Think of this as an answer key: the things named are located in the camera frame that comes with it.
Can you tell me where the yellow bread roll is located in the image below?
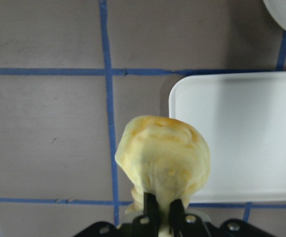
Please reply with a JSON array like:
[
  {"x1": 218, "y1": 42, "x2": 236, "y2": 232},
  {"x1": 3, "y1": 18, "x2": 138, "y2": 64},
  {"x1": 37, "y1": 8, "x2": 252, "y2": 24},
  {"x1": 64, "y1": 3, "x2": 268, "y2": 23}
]
[{"x1": 114, "y1": 115, "x2": 212, "y2": 237}]

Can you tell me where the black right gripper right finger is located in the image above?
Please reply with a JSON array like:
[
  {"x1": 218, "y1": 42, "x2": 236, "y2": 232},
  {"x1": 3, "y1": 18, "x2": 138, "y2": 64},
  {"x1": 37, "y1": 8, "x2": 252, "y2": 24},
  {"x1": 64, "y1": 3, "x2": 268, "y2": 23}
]
[{"x1": 169, "y1": 199, "x2": 185, "y2": 237}]

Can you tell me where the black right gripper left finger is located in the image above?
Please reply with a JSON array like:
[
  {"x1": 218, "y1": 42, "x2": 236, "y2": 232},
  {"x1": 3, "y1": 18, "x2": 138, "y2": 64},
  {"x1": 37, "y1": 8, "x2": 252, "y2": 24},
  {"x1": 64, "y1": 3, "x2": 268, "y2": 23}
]
[{"x1": 143, "y1": 193, "x2": 161, "y2": 237}]

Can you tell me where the white rectangular tray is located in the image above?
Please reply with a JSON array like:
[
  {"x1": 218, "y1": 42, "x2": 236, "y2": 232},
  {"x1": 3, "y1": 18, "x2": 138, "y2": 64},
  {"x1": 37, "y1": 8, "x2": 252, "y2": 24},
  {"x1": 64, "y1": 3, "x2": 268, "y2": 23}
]
[{"x1": 169, "y1": 71, "x2": 286, "y2": 203}]

